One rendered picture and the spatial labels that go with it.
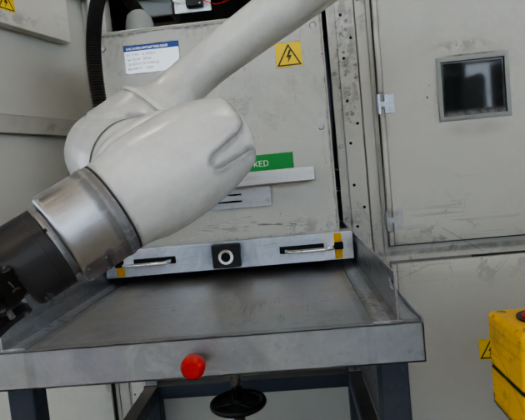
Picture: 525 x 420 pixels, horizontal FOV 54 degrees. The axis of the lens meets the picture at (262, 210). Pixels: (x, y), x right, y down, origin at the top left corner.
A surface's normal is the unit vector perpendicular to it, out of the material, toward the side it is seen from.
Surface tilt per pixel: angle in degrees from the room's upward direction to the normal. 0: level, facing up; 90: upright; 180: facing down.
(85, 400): 90
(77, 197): 57
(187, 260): 90
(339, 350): 90
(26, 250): 72
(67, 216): 67
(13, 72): 90
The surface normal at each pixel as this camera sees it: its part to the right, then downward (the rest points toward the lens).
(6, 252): 0.15, -0.43
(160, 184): 0.39, 0.06
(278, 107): -0.06, 0.07
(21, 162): 0.93, -0.07
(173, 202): 0.54, 0.40
